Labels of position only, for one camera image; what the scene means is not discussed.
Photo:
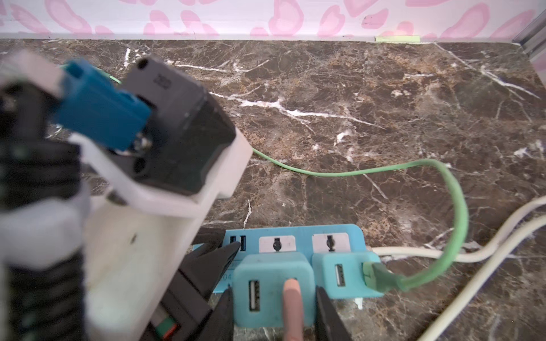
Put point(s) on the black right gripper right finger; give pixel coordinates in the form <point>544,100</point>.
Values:
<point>328,324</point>

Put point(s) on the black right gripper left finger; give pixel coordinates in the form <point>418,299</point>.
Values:
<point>220,324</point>

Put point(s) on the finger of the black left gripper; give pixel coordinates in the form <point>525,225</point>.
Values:
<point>186,300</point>

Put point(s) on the blue power strip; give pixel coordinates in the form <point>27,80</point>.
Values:
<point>306,240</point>

